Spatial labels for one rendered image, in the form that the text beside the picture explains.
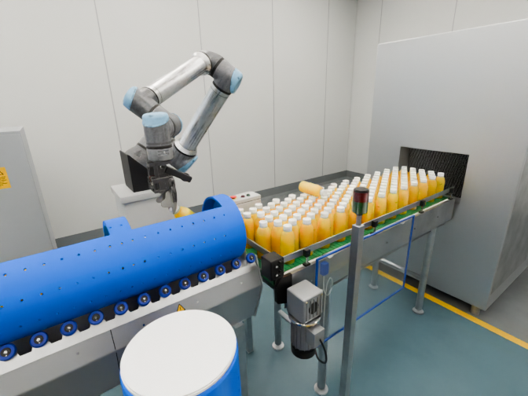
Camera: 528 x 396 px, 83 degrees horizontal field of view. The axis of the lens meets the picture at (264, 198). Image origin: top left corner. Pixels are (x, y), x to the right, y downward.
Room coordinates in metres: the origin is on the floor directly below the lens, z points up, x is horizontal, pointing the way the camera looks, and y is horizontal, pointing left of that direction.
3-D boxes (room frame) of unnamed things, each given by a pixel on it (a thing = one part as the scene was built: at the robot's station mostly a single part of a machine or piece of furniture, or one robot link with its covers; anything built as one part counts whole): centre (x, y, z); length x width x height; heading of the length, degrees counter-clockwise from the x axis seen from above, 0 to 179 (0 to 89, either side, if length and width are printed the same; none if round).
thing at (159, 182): (1.10, 0.39, 1.35); 0.09 x 0.08 x 0.12; 126
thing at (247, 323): (1.57, 0.13, 0.50); 0.04 x 0.04 x 1.00; 36
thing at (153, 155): (1.10, 0.38, 1.43); 0.10 x 0.09 x 0.05; 36
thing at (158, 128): (1.11, 0.38, 1.52); 0.10 x 0.09 x 0.12; 176
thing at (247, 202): (1.57, 0.13, 1.05); 0.20 x 0.10 x 0.10; 126
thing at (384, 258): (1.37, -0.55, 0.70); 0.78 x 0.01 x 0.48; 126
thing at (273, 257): (1.08, -0.03, 0.95); 0.10 x 0.07 x 0.10; 36
